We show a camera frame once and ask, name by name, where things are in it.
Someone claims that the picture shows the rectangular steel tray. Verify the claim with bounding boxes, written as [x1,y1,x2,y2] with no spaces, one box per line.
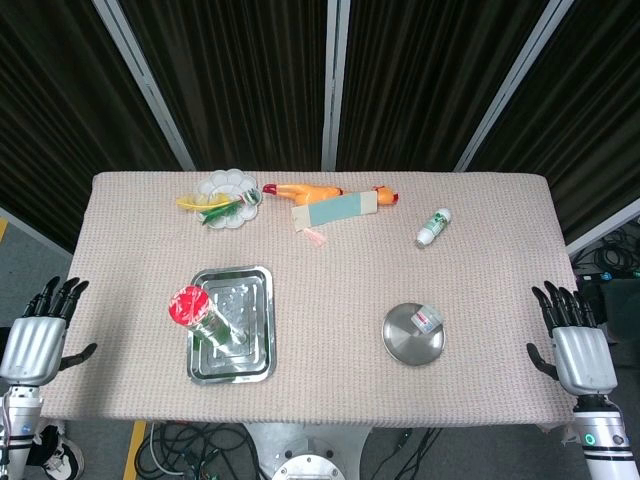
[186,265,278,385]

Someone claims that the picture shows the black white sneaker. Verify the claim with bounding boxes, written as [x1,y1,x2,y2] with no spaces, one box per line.
[39,422,85,476]

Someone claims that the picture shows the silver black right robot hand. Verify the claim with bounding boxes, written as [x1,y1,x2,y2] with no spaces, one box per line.
[525,280,619,397]

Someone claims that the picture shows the small white jar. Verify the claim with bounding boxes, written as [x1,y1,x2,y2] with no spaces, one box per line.
[410,304,444,332]

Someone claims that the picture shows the yellow floor tape strip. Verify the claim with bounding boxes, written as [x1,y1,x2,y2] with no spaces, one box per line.
[122,420,148,480]

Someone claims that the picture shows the yellow green feather shuttlecock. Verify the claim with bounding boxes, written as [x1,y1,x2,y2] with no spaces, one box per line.
[174,188,264,227]

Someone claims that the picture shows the grey aluminium partition post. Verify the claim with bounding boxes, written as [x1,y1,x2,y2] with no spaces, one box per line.
[92,0,196,171]
[453,0,576,173]
[321,0,351,171]

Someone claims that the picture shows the white green plastic bottle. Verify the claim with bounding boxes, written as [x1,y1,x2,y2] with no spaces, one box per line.
[414,207,454,250]

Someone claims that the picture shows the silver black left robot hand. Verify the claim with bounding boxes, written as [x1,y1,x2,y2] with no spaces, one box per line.
[0,277,99,387]

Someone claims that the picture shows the grey partition base rail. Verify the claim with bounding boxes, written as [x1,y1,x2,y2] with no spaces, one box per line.
[567,197,640,256]
[0,205,74,261]

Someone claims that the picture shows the black cable bundle with plugs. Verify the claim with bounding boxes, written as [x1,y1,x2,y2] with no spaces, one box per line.
[572,224,640,281]

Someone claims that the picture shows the tangled black floor cables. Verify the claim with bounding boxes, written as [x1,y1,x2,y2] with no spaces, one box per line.
[134,422,266,480]
[369,427,441,480]

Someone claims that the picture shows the red-lidded green can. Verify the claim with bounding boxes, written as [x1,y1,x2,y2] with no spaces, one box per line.
[168,283,251,349]

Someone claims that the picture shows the round steel plate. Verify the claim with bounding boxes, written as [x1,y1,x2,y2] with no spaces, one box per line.
[382,302,447,367]

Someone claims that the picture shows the orange rubber chicken toy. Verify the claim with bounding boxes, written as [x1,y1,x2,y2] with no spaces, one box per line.
[262,182,400,207]

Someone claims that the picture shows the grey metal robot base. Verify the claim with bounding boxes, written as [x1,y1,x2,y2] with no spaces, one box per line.
[244,422,374,480]

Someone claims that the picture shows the pink woven tablecloth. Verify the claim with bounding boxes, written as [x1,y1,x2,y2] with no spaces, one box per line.
[39,171,579,434]

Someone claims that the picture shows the white flower-shaped palette dish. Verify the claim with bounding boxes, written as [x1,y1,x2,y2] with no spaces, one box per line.
[192,168,261,231]

